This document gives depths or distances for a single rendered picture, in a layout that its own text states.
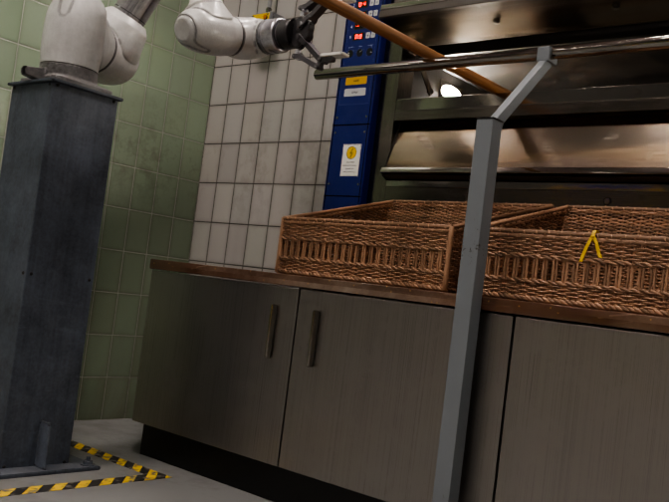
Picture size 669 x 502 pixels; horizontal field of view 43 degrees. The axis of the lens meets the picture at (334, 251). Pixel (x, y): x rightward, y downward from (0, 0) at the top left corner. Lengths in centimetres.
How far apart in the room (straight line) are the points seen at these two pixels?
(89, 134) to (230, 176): 95
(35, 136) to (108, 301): 94
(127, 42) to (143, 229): 84
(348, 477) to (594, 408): 62
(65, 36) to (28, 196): 43
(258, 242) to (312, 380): 103
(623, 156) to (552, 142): 22
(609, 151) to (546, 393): 82
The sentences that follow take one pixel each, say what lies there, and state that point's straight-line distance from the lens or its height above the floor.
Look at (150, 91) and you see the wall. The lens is 321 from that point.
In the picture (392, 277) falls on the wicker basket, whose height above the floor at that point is 60.
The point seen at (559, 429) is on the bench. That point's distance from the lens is 176.
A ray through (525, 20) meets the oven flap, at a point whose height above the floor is 137.
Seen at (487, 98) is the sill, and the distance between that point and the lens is 257.
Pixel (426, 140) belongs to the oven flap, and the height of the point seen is 105.
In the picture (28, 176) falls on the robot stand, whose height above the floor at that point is 75.
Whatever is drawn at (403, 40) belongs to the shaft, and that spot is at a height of 119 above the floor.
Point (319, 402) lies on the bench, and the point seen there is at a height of 28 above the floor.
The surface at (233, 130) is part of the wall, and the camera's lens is 324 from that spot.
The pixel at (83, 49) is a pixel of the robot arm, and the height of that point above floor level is 110.
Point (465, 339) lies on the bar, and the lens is 179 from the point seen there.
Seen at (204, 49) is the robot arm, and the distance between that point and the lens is 221.
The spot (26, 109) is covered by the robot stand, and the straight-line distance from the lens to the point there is 241.
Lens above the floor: 55
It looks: 3 degrees up
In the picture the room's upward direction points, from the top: 7 degrees clockwise
